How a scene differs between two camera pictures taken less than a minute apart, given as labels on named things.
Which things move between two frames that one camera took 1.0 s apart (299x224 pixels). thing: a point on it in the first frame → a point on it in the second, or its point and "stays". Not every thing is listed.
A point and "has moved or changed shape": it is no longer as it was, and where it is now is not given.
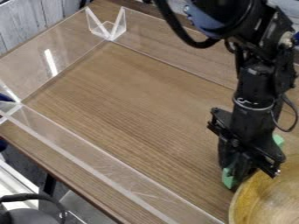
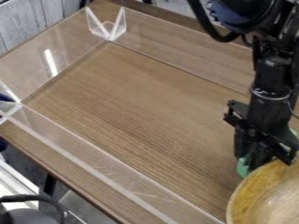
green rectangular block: [228, 177] has moved or changed shape
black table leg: [49, 185] stays
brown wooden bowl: [268, 200] stays
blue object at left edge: [4, 97] stays
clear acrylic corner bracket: [107, 30] stays
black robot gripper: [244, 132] → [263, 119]
